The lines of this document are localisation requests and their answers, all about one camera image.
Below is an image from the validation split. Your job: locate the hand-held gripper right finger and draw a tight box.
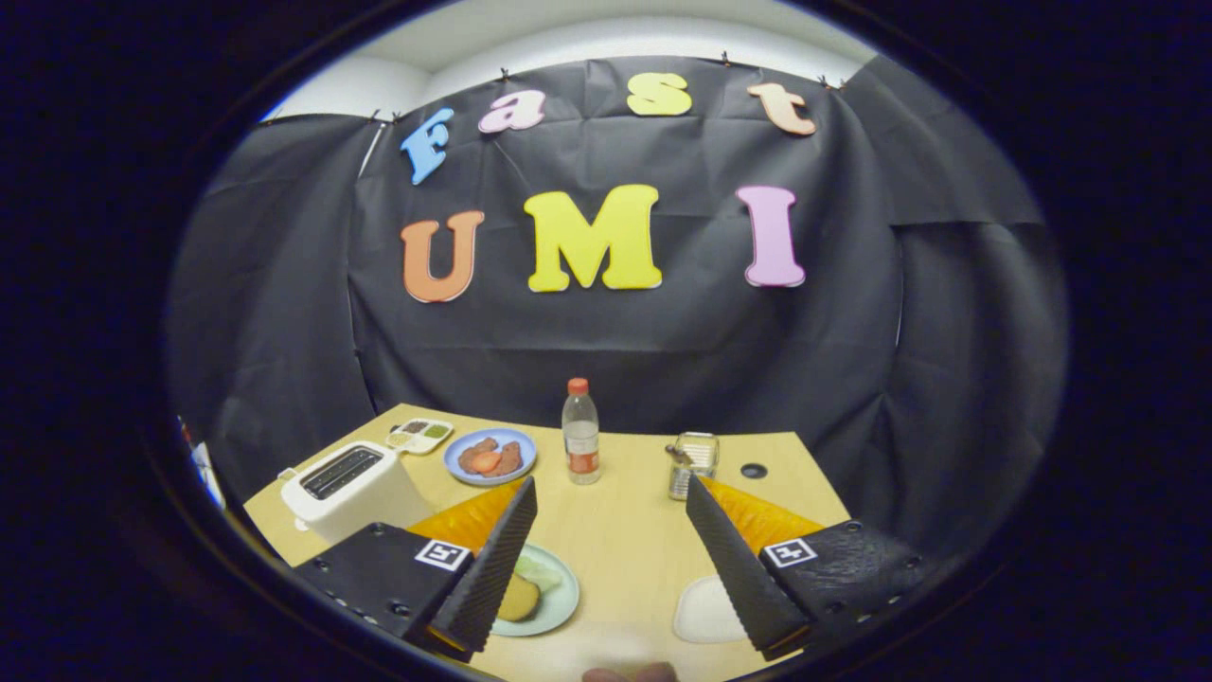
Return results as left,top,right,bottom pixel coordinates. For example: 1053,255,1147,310
686,474,946,662

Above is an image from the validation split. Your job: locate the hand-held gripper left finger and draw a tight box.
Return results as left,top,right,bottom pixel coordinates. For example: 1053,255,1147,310
292,476,539,664

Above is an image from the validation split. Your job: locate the round brown bread slice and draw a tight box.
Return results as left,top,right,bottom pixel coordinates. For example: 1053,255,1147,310
496,572,543,623

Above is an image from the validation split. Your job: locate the green lettuce leaf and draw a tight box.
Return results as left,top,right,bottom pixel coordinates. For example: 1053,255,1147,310
514,553,564,594

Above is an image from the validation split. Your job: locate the small white plate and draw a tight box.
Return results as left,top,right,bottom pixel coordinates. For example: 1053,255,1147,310
673,575,751,645

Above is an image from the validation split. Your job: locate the pale green plate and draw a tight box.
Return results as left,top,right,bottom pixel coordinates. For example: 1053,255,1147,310
490,542,580,637

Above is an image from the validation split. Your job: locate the clear cutlery holder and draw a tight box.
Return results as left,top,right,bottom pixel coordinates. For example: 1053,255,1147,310
668,432,721,501

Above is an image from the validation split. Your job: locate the blue plate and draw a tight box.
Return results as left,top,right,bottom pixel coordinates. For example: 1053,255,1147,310
443,428,538,487

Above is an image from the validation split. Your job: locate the white toaster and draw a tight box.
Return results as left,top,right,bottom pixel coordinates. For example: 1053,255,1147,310
280,440,435,546

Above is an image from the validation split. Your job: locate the white condiment tray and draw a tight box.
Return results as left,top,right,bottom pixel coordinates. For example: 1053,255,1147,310
385,418,455,456

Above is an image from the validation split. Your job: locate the clear bottle red cap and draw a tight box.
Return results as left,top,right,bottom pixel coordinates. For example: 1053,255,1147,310
561,378,602,486

